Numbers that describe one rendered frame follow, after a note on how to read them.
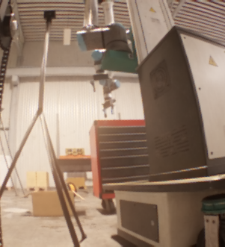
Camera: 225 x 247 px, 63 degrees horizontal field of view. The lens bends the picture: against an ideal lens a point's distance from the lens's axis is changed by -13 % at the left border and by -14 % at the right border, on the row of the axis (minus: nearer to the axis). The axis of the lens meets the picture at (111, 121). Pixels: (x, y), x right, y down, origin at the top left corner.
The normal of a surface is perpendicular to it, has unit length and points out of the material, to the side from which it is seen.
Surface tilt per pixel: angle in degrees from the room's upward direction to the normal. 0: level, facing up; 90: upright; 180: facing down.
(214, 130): 90
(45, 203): 90
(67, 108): 90
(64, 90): 90
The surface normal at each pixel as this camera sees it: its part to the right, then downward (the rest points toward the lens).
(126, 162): 0.21, -0.29
